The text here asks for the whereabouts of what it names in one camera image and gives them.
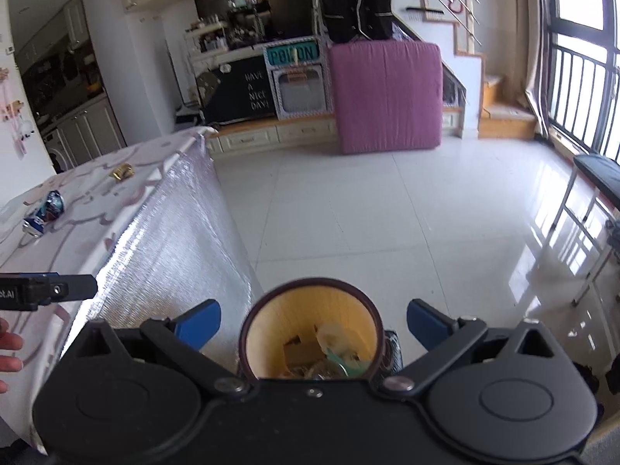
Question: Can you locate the white shelf rack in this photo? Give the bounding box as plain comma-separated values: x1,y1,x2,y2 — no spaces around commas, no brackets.
183,21,231,108

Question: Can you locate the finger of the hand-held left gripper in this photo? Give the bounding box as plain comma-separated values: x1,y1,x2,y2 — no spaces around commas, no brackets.
36,274,98,305

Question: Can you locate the beige curtain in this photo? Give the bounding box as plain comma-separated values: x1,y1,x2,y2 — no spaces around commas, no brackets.
512,0,554,140

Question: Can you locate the white washing machine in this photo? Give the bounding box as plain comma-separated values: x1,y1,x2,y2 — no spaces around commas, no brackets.
43,128,74,174

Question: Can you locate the table with patterned cloth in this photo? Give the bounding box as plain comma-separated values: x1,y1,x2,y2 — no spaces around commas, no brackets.
0,126,217,441

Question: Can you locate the low cream cabinet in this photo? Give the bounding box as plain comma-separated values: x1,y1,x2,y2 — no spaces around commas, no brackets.
207,111,340,157

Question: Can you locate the pink mattress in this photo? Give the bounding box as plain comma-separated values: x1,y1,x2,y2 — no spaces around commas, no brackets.
329,41,444,155

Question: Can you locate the brown cardboard box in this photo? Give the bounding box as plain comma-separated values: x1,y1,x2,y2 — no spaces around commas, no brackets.
282,332,323,365

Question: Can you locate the crushed blue drink can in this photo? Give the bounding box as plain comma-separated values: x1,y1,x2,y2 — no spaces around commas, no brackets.
22,190,67,238

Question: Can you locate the wooden staircase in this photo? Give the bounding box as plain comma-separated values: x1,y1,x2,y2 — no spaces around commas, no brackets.
391,0,539,142

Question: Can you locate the black lettered board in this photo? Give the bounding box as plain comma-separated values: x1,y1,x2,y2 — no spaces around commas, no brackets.
195,55,278,125

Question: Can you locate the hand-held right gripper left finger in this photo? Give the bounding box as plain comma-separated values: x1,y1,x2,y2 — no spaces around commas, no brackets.
72,299,250,395

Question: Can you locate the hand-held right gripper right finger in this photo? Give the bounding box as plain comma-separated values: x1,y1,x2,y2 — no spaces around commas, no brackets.
379,299,575,393

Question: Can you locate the teal lettered sign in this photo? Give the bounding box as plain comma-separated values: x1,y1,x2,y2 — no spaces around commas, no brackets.
263,43,321,67

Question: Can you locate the black lumpy floor object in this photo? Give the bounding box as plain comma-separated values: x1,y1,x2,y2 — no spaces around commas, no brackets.
575,362,607,399

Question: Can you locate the black plastic bag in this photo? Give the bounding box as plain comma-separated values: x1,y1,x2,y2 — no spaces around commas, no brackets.
382,331,406,379

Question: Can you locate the person's left hand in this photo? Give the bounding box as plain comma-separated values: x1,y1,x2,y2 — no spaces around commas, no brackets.
0,319,24,394

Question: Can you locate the white framed box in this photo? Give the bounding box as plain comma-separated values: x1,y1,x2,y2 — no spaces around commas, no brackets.
269,62,333,120

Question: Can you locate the clear plastic wrapper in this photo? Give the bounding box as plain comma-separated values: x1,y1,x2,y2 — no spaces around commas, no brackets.
315,322,360,350

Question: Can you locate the silver foil table cover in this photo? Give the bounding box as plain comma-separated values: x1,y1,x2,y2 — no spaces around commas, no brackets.
92,138,265,352

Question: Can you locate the brown rimmed round bin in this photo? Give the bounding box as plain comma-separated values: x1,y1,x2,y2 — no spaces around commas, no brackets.
241,277,383,381

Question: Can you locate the white frame padded bench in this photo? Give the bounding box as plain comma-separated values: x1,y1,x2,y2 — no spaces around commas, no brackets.
549,153,620,307

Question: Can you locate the window with black railing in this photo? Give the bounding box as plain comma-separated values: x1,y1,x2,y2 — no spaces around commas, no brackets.
541,0,620,166

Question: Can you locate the hanging black jacket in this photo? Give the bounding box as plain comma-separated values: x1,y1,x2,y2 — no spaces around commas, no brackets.
320,0,393,45

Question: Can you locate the cream kitchen base cabinet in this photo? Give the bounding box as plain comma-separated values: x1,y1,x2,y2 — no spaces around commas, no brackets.
55,98,128,165

